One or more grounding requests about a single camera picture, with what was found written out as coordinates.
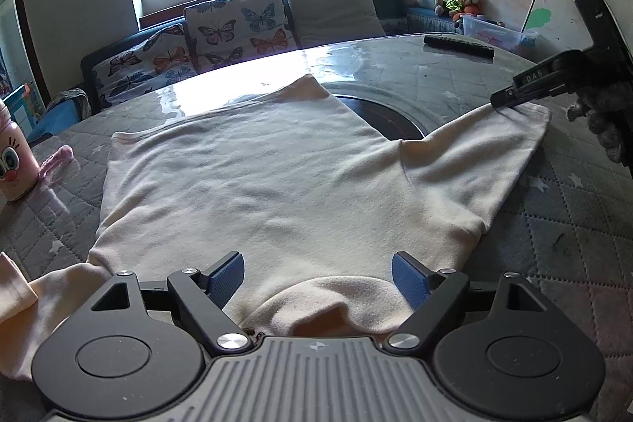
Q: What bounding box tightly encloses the black remote control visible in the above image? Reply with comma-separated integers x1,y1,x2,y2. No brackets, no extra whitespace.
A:
424,34,495,60

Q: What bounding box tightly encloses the black round hotplate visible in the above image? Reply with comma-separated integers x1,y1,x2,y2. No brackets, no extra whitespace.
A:
329,93,426,142

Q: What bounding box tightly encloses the cream shirt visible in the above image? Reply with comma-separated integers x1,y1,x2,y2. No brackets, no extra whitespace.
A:
0,74,551,383

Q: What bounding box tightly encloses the plain beige cushion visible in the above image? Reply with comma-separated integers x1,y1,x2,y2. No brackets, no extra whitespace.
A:
286,0,387,49

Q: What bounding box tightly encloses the blue cabinet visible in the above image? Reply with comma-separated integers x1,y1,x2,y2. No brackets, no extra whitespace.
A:
0,83,40,141

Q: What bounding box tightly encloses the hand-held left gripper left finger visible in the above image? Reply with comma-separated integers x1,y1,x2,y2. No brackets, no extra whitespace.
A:
91,251,253,356

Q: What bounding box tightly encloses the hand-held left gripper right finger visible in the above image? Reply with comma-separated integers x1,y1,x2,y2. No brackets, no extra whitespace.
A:
388,252,545,356

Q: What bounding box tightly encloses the grey blanket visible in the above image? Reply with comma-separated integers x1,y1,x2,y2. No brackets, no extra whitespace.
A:
49,88,93,119

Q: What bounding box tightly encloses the butterfly print cushion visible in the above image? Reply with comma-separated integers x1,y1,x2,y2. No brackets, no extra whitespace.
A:
91,24,199,106
184,0,292,67

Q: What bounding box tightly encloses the person's right hand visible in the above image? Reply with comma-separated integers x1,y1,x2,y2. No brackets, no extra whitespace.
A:
568,81,633,166

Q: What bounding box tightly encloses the pink cartoon face bottle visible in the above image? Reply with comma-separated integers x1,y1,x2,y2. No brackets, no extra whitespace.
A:
0,100,43,202

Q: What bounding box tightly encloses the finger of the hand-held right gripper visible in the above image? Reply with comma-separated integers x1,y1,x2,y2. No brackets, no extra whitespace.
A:
491,50,585,109

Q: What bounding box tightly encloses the dark blue sofa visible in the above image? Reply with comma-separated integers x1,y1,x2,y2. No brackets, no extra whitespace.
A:
80,0,495,106

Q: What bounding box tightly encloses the blue cloth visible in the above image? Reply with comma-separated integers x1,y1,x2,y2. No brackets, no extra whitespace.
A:
27,102,92,142

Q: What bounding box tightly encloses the clear plastic storage box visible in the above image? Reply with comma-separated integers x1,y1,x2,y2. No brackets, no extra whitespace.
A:
462,15,539,49

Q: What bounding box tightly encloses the pink scrunchie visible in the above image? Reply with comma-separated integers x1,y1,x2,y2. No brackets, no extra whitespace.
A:
40,145,75,180

